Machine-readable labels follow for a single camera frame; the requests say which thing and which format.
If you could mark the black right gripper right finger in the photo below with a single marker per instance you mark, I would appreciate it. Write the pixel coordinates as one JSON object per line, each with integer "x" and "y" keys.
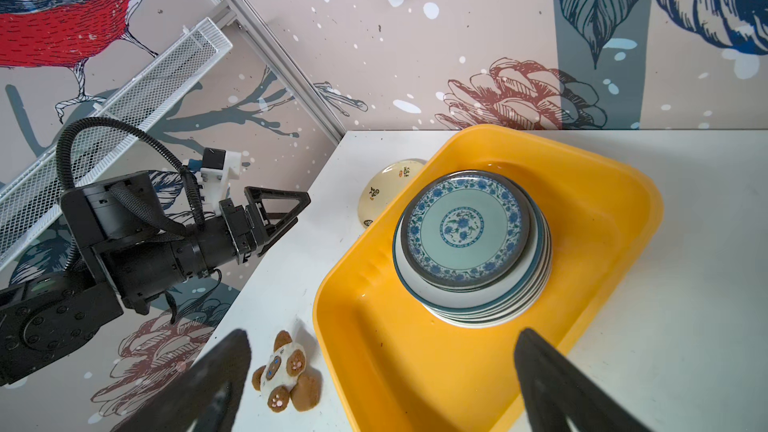
{"x": 559, "y": 397}

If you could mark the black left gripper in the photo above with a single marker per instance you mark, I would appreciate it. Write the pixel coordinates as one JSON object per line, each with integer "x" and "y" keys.
{"x": 240, "y": 233}

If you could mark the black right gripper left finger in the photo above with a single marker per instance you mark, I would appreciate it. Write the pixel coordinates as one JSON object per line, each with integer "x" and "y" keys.
{"x": 204, "y": 398}

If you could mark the cream small plate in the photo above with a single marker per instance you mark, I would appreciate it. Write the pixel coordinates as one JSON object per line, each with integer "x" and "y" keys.
{"x": 384, "y": 187}

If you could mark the blue floral green plate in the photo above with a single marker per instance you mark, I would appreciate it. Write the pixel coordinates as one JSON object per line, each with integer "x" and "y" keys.
{"x": 466, "y": 230}

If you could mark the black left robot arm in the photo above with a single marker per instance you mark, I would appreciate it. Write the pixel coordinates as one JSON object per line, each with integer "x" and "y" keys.
{"x": 127, "y": 253}

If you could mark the yellow plastic bin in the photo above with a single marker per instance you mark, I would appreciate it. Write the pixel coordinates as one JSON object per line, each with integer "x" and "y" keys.
{"x": 397, "y": 367}

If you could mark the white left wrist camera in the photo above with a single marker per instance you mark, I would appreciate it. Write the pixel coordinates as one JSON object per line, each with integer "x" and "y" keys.
{"x": 214, "y": 172}

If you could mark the white wire mesh shelf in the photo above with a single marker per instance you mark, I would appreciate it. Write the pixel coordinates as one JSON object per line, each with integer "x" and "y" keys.
{"x": 30, "y": 202}

